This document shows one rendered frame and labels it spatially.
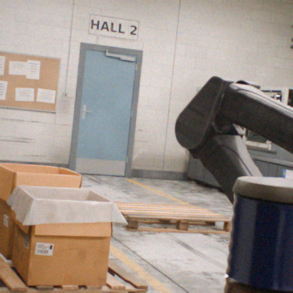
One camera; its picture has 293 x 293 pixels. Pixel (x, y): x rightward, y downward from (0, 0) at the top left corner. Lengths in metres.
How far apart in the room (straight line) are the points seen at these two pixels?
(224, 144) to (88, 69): 10.59
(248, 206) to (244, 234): 0.01
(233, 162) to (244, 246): 0.74
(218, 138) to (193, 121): 0.05
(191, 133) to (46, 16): 10.50
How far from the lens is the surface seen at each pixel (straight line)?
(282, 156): 9.36
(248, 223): 0.28
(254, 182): 0.28
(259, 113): 0.99
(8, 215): 4.62
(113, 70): 11.71
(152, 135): 11.98
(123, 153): 11.82
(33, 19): 11.46
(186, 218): 7.02
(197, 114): 1.04
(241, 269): 0.28
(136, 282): 4.33
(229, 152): 1.02
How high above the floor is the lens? 1.22
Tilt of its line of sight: 3 degrees down
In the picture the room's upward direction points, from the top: 6 degrees clockwise
